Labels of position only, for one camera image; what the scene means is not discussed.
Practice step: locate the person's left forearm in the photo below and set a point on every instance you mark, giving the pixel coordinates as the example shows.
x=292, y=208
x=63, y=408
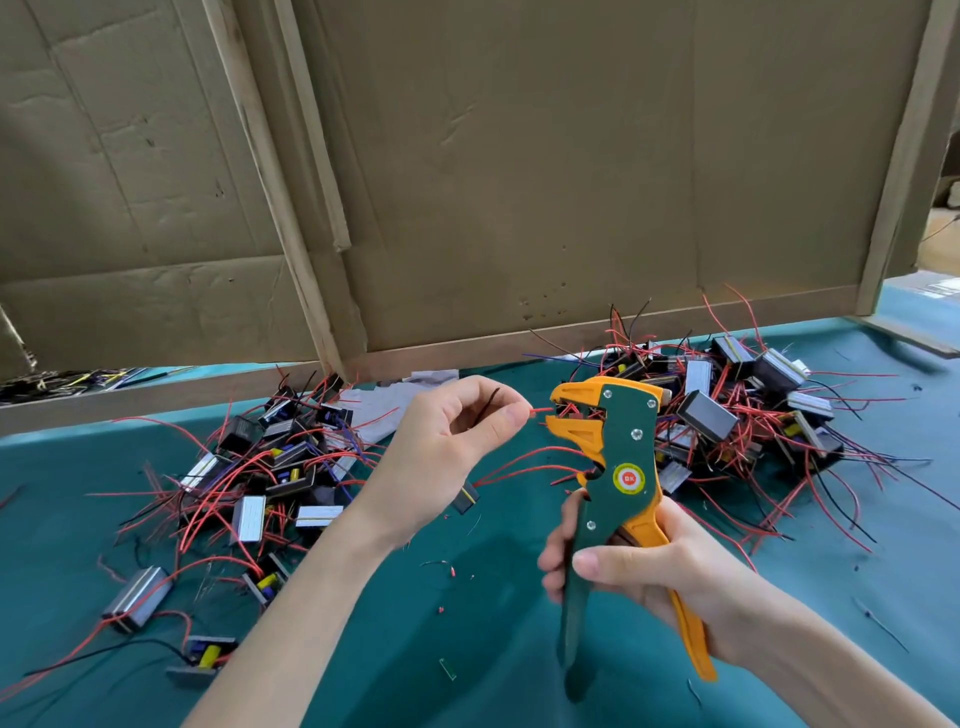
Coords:
x=285, y=638

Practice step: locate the crumpled grey plastic bag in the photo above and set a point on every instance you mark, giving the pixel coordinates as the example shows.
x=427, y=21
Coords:
x=383, y=405

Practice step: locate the thin wooden strip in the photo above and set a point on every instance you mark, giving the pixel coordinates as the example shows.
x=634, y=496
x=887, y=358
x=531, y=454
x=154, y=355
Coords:
x=312, y=128

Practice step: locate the person's left hand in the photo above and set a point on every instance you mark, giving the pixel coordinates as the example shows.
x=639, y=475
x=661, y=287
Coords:
x=428, y=458

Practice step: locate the person's right hand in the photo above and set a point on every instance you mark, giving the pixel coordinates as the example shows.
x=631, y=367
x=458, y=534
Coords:
x=668, y=578

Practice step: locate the flat grey board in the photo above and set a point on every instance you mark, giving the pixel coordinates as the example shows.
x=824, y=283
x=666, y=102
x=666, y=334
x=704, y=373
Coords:
x=915, y=315

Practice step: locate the wooden corner post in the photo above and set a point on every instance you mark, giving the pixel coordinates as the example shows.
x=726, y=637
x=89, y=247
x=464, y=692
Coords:
x=908, y=150

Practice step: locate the smooth brown cardboard panel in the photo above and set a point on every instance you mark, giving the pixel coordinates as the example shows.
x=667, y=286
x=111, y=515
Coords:
x=615, y=150

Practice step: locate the long wooden bottom rail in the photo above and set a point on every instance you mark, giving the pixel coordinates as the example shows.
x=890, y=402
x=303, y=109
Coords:
x=615, y=333

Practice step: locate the short wooden bottom rail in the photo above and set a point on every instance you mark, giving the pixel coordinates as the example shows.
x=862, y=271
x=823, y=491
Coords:
x=150, y=402

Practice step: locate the person's right forearm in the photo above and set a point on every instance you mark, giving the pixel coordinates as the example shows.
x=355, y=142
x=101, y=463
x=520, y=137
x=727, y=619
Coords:
x=840, y=672

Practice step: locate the wide wooden post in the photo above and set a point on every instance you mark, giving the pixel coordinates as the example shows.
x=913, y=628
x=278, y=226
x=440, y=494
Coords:
x=275, y=180

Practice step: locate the creased brown cardboard panel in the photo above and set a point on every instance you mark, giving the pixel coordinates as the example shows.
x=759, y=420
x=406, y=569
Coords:
x=120, y=150

